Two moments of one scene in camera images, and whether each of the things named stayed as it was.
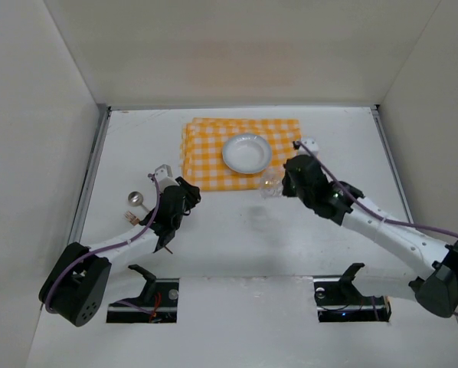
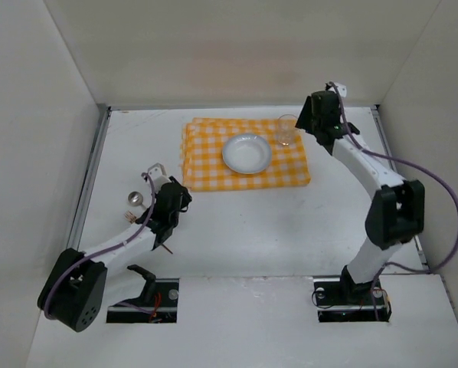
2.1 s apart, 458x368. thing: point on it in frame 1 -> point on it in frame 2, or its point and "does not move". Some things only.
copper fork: (132, 217) does not move
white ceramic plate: (246, 153) does not move
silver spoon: (135, 198) does not move
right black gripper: (291, 180) -> (303, 119)
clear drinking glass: (270, 182) -> (286, 124)
